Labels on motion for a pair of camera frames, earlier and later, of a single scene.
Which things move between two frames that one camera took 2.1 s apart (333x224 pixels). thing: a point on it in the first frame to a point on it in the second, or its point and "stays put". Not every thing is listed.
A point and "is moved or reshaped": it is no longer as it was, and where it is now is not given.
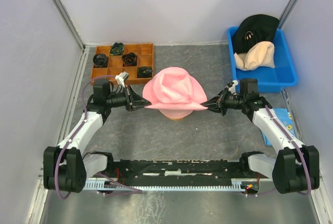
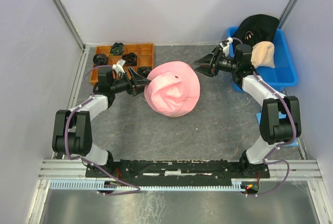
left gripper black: (132, 101) to (138, 80)
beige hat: (260, 55) stays put
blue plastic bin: (283, 75) stays put
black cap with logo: (253, 30) stays put
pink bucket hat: (173, 88) is moved or reshaped
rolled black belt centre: (129, 59) stays put
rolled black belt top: (117, 49) stays put
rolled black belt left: (100, 61) stays put
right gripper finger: (216, 101) to (205, 61)
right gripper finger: (216, 109) to (207, 70)
